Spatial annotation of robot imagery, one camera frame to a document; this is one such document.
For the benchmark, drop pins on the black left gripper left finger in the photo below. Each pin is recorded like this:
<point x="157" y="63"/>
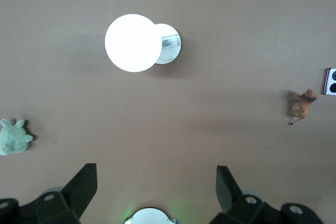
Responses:
<point x="65" y="203"/>

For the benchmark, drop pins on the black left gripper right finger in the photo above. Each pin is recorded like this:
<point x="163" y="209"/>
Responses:
<point x="236" y="205"/>

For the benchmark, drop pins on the brown lion figurine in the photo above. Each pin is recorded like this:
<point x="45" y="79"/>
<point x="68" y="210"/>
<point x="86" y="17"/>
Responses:
<point x="304" y="107"/>

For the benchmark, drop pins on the lilac flip phone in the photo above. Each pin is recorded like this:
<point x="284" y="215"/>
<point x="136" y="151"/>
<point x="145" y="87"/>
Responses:
<point x="331" y="81"/>

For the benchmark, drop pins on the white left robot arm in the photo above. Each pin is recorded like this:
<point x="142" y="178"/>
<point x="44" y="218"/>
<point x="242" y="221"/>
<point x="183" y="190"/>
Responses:
<point x="151" y="217"/>

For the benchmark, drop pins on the green plush toy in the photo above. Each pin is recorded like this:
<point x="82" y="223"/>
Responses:
<point x="13" y="138"/>

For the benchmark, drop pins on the white round desk lamp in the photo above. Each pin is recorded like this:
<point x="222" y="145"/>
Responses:
<point x="131" y="43"/>

